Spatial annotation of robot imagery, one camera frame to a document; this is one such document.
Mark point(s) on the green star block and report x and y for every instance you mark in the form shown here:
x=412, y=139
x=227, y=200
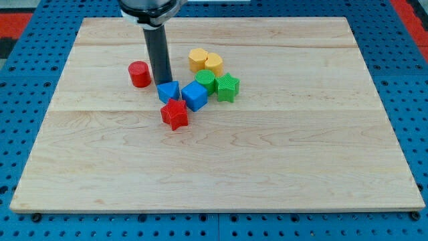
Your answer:
x=227, y=87

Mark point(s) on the blue cube block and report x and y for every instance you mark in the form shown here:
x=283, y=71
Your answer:
x=195, y=96

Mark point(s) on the yellow heart block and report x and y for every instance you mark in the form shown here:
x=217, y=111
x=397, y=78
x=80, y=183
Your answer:
x=214, y=63

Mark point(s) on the yellow hexagon block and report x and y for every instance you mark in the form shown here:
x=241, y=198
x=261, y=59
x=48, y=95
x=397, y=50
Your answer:
x=197, y=58

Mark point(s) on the red star block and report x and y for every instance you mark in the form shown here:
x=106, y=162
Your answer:
x=174, y=113

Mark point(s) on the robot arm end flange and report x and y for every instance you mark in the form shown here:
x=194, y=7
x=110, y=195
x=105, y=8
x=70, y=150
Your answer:
x=150, y=14

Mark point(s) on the red cylinder block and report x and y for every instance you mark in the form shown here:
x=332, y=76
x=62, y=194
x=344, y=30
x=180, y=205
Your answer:
x=139, y=74

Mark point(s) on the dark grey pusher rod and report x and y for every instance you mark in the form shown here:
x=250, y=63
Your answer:
x=156, y=43

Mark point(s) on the light wooden board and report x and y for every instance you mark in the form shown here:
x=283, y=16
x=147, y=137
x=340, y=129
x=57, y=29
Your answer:
x=306, y=133

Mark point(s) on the blue triangle block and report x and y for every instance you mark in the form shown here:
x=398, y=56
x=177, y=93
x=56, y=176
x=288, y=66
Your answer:
x=168, y=90

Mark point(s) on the green cylinder block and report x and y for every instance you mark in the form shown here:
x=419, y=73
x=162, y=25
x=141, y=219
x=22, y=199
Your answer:
x=206, y=78

